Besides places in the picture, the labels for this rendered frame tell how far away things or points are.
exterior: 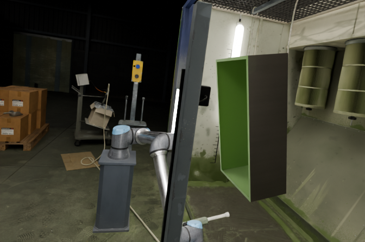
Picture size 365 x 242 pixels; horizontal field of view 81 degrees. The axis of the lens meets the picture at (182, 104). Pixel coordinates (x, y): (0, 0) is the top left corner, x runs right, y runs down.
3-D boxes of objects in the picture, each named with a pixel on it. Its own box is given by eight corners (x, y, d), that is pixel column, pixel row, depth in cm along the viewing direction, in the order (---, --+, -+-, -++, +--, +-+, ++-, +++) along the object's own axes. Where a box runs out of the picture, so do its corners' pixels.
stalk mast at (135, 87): (128, 175, 294) (141, 54, 275) (128, 178, 289) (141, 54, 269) (124, 175, 293) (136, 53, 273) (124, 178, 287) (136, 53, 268)
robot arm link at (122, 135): (108, 143, 196) (110, 124, 194) (126, 142, 206) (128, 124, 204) (113, 148, 184) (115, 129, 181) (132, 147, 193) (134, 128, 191)
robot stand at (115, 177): (92, 233, 185) (98, 162, 177) (98, 211, 214) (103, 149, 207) (128, 231, 192) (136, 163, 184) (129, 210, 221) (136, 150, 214)
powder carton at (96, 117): (83, 116, 418) (92, 98, 419) (105, 123, 439) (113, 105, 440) (85, 123, 371) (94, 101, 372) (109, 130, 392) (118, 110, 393)
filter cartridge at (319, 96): (328, 117, 272) (341, 49, 261) (319, 118, 248) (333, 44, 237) (297, 111, 298) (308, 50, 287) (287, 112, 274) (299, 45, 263)
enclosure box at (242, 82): (249, 165, 245) (246, 57, 225) (286, 193, 188) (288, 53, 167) (220, 170, 237) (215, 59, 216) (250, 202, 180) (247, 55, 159)
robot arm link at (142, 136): (127, 127, 205) (168, 131, 144) (144, 126, 215) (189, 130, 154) (127, 143, 204) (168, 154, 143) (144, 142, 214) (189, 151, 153)
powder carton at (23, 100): (19, 108, 387) (20, 88, 383) (37, 110, 394) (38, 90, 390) (8, 112, 350) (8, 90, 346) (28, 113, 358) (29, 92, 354)
